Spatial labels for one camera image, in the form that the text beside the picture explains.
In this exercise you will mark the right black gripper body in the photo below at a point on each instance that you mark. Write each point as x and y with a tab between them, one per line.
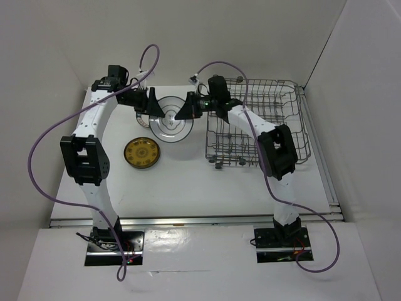
207	103

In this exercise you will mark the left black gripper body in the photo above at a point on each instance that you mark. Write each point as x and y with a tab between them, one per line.
136	98

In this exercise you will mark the white plate with rings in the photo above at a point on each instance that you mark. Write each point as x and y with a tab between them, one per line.
169	129

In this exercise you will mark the yellow patterned plate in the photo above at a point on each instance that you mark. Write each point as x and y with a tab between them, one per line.
142	152

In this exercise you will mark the white plate blue rim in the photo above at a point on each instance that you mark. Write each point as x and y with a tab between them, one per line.
142	120

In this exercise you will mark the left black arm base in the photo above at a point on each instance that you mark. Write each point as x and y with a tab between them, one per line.
103	253

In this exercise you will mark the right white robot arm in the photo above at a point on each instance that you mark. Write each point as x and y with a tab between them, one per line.
274	144

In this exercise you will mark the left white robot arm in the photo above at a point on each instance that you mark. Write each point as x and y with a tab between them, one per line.
85	158

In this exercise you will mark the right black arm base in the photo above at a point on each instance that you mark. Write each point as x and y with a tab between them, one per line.
270	249

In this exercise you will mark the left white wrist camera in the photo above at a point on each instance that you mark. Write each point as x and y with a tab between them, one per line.
143	77

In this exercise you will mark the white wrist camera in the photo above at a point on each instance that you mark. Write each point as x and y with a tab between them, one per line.
143	77
194	80

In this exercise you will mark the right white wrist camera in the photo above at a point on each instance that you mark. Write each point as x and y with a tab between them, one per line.
194	80

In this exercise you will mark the grey wire dish rack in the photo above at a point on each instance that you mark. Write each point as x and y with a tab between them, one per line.
269	103

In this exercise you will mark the aluminium front rail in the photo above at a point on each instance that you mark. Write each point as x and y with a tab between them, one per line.
175	222

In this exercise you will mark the aluminium side rail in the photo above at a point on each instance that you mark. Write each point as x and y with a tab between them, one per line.
335	213

